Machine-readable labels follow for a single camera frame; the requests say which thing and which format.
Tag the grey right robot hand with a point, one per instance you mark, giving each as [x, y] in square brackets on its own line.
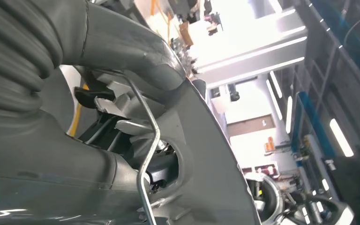
[59, 174]

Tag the white grey machine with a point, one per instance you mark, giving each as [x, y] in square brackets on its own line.
[270, 198]

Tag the ceiling light strip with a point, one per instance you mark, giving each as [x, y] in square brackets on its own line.
[273, 99]
[341, 138]
[289, 115]

